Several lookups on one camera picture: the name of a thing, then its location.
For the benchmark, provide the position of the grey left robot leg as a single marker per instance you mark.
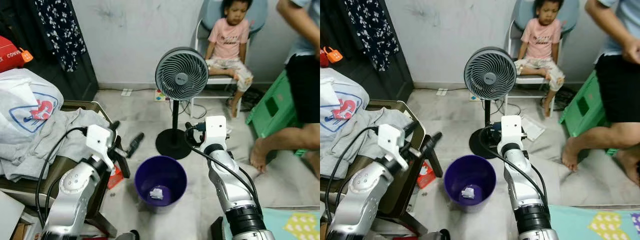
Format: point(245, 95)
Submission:
point(437, 235)
point(127, 235)

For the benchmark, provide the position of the green plastic stool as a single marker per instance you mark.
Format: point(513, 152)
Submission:
point(260, 120)
point(575, 117)

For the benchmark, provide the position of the small red white carton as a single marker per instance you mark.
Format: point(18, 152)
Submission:
point(116, 177)
point(425, 176)

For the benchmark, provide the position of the red bag with white print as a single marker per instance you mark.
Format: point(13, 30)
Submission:
point(323, 57)
point(7, 55)

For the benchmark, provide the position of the orange tag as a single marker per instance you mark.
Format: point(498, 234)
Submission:
point(26, 55)
point(333, 54)

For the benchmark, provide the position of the pale blue chair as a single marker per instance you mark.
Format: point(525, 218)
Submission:
point(571, 15)
point(209, 15)

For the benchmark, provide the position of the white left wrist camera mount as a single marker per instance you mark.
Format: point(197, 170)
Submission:
point(98, 139)
point(390, 140)

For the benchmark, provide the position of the adult's right forearm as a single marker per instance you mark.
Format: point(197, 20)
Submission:
point(297, 22)
point(607, 22)

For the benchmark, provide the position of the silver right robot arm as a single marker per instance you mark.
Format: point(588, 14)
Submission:
point(522, 185)
point(227, 185)

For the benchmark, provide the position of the adult's right hand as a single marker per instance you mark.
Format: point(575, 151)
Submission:
point(632, 50)

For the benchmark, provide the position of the teal blanket with dotted shapes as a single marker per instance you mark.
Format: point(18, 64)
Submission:
point(295, 215)
point(580, 220)

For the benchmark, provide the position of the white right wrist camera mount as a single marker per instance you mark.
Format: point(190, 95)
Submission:
point(216, 131)
point(511, 131)

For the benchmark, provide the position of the grey sweatshirt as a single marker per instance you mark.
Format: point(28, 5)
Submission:
point(355, 145)
point(45, 145)

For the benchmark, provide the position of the purple waste bin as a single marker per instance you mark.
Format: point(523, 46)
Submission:
point(150, 172)
point(457, 172)

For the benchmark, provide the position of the black sandals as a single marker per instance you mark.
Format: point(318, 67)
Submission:
point(564, 97)
point(252, 97)

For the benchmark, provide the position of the dark floral garment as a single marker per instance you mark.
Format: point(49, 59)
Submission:
point(372, 30)
point(60, 30)

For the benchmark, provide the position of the white paper sheet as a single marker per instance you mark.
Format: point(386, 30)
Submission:
point(532, 127)

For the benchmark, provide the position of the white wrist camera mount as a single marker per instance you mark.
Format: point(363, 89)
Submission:
point(511, 131)
point(98, 139)
point(390, 140)
point(216, 131)

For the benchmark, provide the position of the adult in black shorts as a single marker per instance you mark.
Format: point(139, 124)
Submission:
point(302, 85)
point(617, 90)

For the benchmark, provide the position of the white floor power strip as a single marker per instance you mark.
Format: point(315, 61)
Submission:
point(126, 92)
point(442, 92)

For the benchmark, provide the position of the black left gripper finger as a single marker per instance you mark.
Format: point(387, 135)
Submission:
point(114, 125)
point(411, 129)
point(135, 142)
point(434, 144)

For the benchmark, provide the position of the dark wooden wardrobe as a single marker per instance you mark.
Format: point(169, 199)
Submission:
point(82, 80)
point(402, 85)

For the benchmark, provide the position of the crumpled white paper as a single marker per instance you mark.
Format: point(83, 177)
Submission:
point(157, 194)
point(468, 192)

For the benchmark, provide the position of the white plastic bag with logo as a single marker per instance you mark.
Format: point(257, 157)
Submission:
point(332, 90)
point(20, 90)

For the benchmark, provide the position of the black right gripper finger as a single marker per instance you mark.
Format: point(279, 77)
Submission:
point(189, 125)
point(486, 126)

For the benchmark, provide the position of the grey pedestal fan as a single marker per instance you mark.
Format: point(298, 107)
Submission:
point(490, 75)
point(181, 75)

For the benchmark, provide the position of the child in pink shirt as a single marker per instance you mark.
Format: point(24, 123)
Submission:
point(227, 37)
point(542, 37)

